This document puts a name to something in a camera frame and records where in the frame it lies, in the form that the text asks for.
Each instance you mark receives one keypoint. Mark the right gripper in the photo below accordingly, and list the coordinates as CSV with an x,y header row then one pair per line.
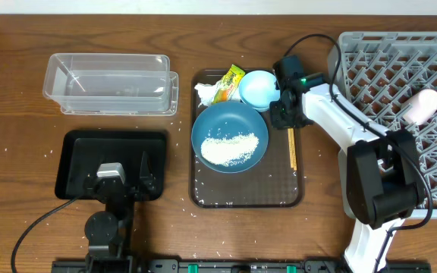
x,y
278,120

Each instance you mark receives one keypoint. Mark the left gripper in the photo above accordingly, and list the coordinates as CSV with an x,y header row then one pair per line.
x,y
150,183

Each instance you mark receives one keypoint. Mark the wooden chopstick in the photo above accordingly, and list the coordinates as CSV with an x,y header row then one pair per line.
x,y
293,148
290,146

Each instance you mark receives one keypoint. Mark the dark blue plate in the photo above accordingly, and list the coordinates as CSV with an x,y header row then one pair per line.
x,y
227,120

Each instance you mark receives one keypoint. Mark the pink cup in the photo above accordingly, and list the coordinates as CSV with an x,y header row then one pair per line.
x,y
420,107

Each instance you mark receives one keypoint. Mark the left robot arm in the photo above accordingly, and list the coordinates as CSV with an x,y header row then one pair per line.
x,y
109,231

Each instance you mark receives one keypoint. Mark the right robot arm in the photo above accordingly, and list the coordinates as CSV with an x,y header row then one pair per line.
x,y
381,179

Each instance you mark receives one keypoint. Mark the grey dishwasher rack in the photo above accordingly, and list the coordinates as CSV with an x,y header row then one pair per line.
x,y
379,72

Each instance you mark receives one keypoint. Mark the light blue bowl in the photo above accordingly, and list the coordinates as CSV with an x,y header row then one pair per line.
x,y
258,89

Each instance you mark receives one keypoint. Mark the yellow green snack wrapper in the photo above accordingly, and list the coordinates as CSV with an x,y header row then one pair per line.
x,y
228,84

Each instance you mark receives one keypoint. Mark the black plastic tray bin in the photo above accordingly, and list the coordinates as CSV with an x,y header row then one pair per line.
x,y
83,151

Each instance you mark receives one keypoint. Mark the brown serving tray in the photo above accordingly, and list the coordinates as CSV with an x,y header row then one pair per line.
x,y
274,182

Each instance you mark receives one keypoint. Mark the white rice pile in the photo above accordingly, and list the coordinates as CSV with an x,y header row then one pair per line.
x,y
229,152

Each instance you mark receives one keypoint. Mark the crumpled white tissue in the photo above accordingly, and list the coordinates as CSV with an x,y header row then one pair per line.
x,y
206,93

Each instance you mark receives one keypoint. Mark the clear plastic bin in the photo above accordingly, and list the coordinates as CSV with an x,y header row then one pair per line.
x,y
112,84

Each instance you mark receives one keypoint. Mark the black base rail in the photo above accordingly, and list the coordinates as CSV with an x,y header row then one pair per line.
x,y
130,265

